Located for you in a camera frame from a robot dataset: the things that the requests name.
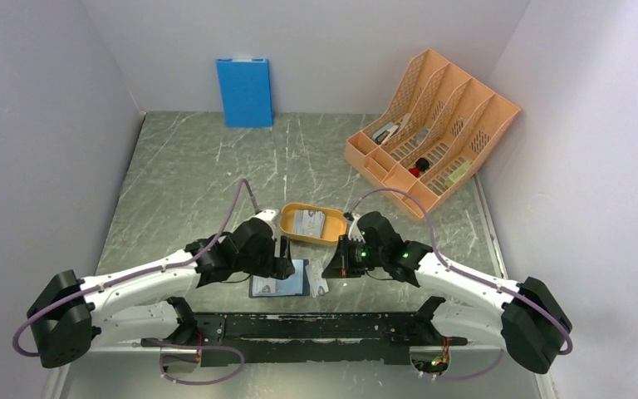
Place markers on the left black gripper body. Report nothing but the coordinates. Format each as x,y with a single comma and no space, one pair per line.
249,263

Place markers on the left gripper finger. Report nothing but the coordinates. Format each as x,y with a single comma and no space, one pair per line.
281,270
285,249

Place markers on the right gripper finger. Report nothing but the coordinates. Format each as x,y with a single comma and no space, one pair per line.
345,244
336,268

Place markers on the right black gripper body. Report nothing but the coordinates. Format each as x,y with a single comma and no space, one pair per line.
365,257

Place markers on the navy blue card holder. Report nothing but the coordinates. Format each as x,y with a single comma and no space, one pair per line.
296,285

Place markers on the orange oval tray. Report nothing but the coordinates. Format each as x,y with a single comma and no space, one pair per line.
335,224

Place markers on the silver VIP card stack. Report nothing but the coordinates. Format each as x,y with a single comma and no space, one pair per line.
308,222

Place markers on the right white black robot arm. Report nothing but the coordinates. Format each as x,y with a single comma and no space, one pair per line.
522,318

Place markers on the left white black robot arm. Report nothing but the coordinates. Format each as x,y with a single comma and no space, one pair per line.
73,315

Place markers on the red black stamp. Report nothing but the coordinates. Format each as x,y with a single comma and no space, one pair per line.
420,166

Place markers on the grey stapler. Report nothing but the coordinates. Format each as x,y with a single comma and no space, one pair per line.
385,132

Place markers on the green sticky note pad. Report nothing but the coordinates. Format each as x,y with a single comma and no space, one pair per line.
455,172

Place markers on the grey item in organizer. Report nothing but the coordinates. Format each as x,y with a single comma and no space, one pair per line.
420,135

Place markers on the orange desk file organizer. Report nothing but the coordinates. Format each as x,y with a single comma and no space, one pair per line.
466,119

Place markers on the blue folder box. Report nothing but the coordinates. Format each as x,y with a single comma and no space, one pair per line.
245,89

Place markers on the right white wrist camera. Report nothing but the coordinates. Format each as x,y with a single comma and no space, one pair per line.
352,230

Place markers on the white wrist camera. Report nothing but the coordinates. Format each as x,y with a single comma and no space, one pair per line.
267,215
352,230

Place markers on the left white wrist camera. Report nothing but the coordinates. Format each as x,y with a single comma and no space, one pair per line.
267,215

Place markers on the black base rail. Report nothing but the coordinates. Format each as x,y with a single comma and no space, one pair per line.
308,337

